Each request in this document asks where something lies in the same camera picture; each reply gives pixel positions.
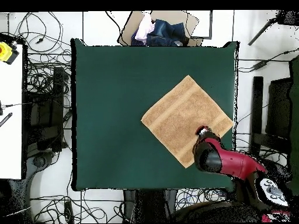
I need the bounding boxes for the pale pink garment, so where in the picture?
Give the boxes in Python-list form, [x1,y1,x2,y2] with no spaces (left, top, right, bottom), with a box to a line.
[134,12,156,44]

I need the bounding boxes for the dark green covered furniture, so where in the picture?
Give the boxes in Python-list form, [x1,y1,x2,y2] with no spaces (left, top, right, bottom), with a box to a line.
[276,55,299,196]

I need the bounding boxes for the dark green table cloth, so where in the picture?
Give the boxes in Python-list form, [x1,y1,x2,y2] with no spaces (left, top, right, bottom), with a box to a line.
[71,38,240,193]

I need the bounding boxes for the gray caster foot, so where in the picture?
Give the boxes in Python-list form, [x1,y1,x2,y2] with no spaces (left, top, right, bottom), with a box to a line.
[24,149,61,173]

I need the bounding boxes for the yellow emergency stop button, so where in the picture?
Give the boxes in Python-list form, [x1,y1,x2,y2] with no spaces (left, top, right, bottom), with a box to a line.
[0,41,20,65]

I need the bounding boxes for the blue jeans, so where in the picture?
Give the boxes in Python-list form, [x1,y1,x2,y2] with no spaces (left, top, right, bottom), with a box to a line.
[130,19,189,47]

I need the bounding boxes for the black floor stand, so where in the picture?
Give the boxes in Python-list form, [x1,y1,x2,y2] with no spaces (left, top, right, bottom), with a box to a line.
[248,76,293,159]
[23,66,72,152]

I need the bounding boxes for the black power adapter cable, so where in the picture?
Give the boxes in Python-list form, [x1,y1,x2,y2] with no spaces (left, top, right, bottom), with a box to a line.
[237,47,299,73]

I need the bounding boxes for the black cable tangle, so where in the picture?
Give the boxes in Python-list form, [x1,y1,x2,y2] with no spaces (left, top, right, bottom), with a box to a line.
[30,195,126,223]
[176,187,228,211]
[9,11,72,99]

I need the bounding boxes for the white desk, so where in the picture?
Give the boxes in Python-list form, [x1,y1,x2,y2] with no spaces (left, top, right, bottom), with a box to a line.
[0,44,24,180]

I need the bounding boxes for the cardboard box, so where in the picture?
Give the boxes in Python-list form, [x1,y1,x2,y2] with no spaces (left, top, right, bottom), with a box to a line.
[117,10,204,47]

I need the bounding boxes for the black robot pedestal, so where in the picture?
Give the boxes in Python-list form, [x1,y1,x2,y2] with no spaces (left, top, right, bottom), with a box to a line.
[123,189,178,223]

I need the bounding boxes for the black tripod leg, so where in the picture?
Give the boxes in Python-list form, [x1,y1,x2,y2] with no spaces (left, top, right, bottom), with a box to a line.
[248,9,299,46]

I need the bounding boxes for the tan terry towel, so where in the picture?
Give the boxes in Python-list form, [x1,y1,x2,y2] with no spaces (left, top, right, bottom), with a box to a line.
[140,74,234,169]

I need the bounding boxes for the black ribbed strap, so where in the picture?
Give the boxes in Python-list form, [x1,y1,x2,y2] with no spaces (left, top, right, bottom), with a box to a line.
[0,112,13,128]

